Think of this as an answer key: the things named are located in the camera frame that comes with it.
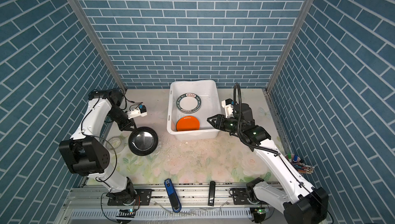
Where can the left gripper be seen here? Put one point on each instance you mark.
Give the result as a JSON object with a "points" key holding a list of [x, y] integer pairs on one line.
{"points": [[129, 122]]}

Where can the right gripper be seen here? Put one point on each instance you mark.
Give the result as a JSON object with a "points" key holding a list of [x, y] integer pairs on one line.
{"points": [[220, 121]]}

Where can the black plate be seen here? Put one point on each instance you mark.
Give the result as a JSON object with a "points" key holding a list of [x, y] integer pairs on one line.
{"points": [[143, 141]]}

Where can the orange plastic plate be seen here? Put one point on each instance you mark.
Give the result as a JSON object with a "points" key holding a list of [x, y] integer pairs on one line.
{"points": [[188, 123]]}

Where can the green rimmed white plate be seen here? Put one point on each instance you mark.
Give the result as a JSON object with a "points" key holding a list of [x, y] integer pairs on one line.
{"points": [[188, 103]]}

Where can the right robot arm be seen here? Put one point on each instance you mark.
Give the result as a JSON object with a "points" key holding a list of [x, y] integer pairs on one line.
{"points": [[299, 201]]}

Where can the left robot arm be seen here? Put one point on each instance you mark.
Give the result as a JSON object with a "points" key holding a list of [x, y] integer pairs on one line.
{"points": [[84, 153]]}

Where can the white plastic bin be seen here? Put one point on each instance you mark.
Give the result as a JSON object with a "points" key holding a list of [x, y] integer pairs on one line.
{"points": [[207, 91]]}

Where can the black handheld device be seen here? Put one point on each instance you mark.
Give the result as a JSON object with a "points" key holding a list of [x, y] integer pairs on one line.
{"points": [[211, 196]]}

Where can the pink pen cup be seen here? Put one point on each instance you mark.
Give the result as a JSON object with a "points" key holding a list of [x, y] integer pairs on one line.
{"points": [[299, 164]]}

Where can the blue handheld tool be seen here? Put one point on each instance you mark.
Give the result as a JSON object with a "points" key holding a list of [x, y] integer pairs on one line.
{"points": [[172, 195]]}

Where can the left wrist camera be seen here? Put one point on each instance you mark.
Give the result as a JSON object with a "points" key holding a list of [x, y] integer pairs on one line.
{"points": [[137, 111]]}

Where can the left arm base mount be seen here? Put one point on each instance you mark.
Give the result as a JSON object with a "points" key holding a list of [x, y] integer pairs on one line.
{"points": [[138, 197]]}

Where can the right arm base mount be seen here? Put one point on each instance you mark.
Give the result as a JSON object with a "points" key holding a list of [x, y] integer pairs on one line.
{"points": [[244, 196]]}

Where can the aluminium rail frame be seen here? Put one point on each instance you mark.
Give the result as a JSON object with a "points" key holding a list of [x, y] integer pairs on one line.
{"points": [[91, 204]]}

